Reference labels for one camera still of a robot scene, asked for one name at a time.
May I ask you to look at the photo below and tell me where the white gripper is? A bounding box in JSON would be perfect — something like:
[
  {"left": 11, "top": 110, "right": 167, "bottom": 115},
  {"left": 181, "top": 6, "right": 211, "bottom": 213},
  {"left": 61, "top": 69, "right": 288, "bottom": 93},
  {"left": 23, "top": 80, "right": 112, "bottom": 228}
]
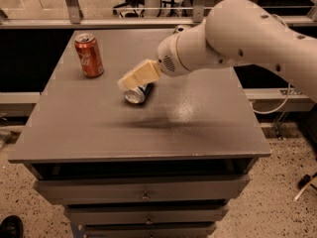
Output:
[{"left": 118, "top": 33, "right": 189, "bottom": 91}]

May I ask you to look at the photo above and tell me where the blue pepsi can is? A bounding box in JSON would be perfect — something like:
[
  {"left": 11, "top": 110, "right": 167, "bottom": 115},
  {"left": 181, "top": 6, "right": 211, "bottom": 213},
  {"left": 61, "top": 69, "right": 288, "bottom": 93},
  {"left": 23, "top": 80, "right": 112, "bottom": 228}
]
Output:
[{"left": 124, "top": 83, "right": 153, "bottom": 104}]

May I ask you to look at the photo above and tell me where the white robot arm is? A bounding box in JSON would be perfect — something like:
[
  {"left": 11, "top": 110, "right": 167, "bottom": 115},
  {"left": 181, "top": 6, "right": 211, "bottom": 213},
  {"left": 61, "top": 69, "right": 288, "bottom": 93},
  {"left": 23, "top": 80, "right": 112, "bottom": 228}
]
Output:
[{"left": 118, "top": 0, "right": 317, "bottom": 101}]

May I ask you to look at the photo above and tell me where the white green soda can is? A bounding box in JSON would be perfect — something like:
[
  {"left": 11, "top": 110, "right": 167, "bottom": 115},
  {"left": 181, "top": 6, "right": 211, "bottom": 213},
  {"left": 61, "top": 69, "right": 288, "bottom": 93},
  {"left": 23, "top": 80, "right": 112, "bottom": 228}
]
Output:
[{"left": 173, "top": 25, "right": 191, "bottom": 34}]

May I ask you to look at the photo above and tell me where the red coca-cola can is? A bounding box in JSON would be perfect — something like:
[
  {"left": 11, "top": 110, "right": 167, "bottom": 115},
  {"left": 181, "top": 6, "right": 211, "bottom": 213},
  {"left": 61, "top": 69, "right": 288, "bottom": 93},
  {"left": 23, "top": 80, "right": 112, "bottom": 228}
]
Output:
[{"left": 74, "top": 33, "right": 104, "bottom": 78}]

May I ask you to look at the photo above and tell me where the black office chair base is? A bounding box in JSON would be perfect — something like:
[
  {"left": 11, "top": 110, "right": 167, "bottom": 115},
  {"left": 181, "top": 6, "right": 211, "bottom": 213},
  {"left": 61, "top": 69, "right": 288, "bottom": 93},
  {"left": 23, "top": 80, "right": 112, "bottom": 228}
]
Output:
[{"left": 112, "top": 0, "right": 145, "bottom": 17}]

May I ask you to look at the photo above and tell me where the grey drawer cabinet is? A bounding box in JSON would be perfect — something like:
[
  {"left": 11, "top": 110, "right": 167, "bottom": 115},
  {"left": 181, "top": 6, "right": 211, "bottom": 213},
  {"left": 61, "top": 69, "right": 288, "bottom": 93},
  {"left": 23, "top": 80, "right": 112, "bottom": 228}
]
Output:
[{"left": 8, "top": 27, "right": 272, "bottom": 238}]

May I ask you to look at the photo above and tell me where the top grey drawer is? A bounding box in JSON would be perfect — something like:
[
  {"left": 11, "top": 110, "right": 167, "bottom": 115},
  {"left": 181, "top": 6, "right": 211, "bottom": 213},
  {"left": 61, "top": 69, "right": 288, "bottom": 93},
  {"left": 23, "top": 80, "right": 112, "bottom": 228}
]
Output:
[{"left": 34, "top": 175, "right": 251, "bottom": 205}]

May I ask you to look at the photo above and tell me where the grey drawer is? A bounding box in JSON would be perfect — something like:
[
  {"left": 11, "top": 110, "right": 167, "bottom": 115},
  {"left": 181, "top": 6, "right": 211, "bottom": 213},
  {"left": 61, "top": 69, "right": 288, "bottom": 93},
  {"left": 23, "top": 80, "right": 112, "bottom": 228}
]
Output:
[
  {"left": 64, "top": 204, "right": 229, "bottom": 225},
  {"left": 34, "top": 175, "right": 251, "bottom": 205},
  {"left": 84, "top": 222, "right": 216, "bottom": 238}
]

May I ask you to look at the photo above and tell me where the middle grey drawer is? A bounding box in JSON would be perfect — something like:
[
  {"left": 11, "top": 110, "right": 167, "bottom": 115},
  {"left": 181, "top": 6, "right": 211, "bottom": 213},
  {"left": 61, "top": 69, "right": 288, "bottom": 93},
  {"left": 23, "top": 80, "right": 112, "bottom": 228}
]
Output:
[{"left": 64, "top": 204, "right": 229, "bottom": 225}]

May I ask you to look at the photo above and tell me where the bottom grey drawer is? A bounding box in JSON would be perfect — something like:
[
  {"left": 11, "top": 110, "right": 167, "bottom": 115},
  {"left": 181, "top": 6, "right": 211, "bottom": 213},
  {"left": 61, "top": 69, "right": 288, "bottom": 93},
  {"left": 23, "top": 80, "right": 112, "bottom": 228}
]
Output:
[{"left": 84, "top": 222, "right": 216, "bottom": 238}]

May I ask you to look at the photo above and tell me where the black and white floor tool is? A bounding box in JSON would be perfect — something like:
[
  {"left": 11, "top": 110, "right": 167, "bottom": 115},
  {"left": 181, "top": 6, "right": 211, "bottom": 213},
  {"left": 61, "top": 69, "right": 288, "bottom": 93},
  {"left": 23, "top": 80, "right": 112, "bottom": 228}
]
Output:
[{"left": 294, "top": 173, "right": 317, "bottom": 201}]

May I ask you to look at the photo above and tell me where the black leather shoe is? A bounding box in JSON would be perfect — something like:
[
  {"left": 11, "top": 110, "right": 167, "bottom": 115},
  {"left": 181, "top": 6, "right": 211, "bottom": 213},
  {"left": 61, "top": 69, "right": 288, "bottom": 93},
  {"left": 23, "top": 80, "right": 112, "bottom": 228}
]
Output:
[{"left": 0, "top": 215, "right": 24, "bottom": 238}]

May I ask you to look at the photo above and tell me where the metal guard rail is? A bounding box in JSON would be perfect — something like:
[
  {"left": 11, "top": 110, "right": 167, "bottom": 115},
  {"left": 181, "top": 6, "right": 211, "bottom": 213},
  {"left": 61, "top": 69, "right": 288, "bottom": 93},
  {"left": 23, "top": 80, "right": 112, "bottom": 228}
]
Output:
[{"left": 0, "top": 0, "right": 317, "bottom": 30}]

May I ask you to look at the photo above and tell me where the white cable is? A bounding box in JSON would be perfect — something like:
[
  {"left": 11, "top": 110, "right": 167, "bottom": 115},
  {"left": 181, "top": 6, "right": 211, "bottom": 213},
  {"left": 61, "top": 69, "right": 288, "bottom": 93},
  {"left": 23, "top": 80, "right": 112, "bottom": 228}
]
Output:
[{"left": 251, "top": 13, "right": 293, "bottom": 116}]

